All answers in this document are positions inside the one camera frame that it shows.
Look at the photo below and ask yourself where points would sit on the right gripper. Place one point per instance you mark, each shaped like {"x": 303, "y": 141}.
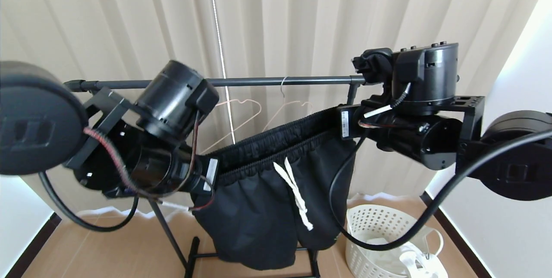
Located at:
{"x": 422, "y": 144}

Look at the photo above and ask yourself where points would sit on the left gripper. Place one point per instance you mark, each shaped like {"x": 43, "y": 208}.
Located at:
{"x": 168, "y": 170}

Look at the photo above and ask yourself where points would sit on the black shorts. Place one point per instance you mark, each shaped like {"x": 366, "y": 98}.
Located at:
{"x": 258, "y": 209}

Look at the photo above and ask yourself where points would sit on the pink clothes hanger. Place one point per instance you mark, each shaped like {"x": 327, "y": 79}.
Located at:
{"x": 258, "y": 112}
{"x": 283, "y": 86}

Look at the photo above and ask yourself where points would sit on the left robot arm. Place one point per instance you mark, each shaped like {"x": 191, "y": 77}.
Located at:
{"x": 39, "y": 118}

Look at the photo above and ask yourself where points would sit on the white laundry basket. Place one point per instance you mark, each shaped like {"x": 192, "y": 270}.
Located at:
{"x": 375, "y": 222}

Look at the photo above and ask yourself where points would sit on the black clothes rack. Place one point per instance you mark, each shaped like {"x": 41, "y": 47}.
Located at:
{"x": 258, "y": 81}

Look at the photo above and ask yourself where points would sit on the white garment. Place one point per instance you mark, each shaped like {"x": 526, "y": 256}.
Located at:
{"x": 388, "y": 260}

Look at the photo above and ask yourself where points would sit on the beige curtain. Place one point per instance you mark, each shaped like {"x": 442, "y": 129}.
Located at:
{"x": 302, "y": 19}

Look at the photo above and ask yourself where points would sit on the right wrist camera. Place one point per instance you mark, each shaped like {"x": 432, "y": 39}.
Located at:
{"x": 373, "y": 64}

